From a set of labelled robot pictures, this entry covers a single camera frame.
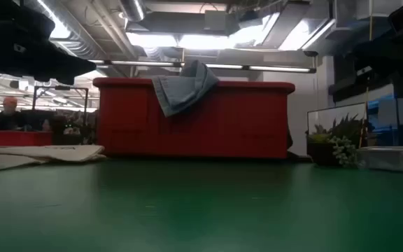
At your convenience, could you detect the white canvas tote bag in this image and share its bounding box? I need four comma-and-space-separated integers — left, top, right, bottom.
0, 144, 107, 173

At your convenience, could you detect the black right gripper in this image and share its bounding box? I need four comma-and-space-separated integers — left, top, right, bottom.
344, 24, 403, 76

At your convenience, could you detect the long LED light bar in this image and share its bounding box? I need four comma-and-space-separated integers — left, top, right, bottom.
88, 59, 317, 74

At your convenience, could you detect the red plastic laundry bin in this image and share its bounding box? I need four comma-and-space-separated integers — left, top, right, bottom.
92, 77, 296, 160

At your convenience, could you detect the low red bin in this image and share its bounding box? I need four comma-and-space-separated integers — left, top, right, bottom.
0, 129, 54, 146

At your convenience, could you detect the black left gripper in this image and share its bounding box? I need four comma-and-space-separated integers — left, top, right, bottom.
0, 0, 97, 86

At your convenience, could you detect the black metal stand frame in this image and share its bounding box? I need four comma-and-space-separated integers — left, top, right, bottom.
32, 85, 90, 122

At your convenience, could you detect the small artificial succulent plant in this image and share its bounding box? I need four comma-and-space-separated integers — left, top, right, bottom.
305, 113, 367, 168

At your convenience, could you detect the clear package with orange label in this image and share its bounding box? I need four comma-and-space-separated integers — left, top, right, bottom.
357, 146, 403, 175

